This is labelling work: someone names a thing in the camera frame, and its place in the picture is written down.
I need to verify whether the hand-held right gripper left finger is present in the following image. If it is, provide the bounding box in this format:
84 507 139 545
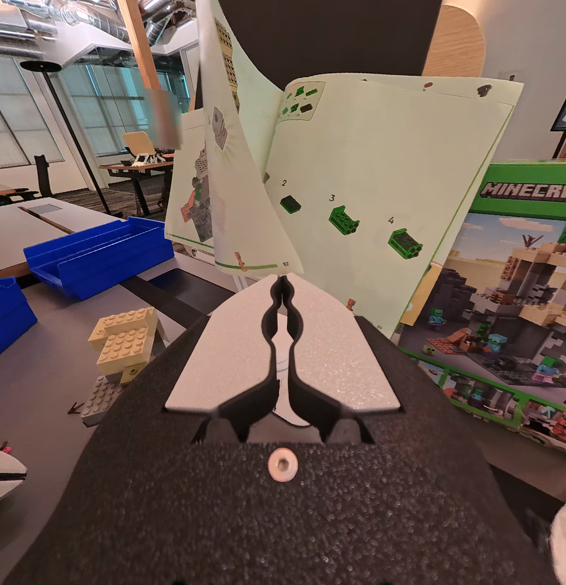
165 275 282 441

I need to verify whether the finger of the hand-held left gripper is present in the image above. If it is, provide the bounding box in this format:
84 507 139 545
0 479 27 508
0 445 29 480

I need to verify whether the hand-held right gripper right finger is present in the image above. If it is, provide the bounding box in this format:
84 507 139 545
284 273 401 441

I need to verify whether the toy brick castle model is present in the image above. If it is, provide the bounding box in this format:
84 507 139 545
81 307 169 427

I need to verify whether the brick building instruction booklet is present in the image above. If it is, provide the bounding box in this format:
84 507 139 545
165 0 525 341

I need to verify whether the grey adjacent desk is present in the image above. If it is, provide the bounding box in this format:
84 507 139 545
0 197 128 277

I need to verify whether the blue plastic storage bin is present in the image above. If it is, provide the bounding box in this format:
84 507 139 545
23 217 175 301
0 275 38 362

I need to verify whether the green toy brick set box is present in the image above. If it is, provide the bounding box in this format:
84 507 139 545
398 160 566 455

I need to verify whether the wooden far table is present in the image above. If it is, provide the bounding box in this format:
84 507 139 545
99 160 174 215

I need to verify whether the black floor lamp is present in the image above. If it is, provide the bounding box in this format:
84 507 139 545
20 59 112 215

